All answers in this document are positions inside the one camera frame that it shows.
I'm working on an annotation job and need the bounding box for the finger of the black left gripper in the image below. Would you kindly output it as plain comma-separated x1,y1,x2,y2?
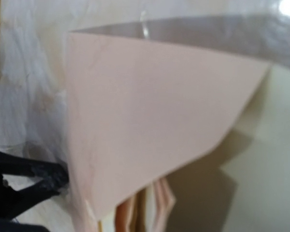
0,151,69,188
0,177,63,232

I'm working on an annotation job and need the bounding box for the spare letter paper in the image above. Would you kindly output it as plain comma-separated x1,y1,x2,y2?
114,178,176,232

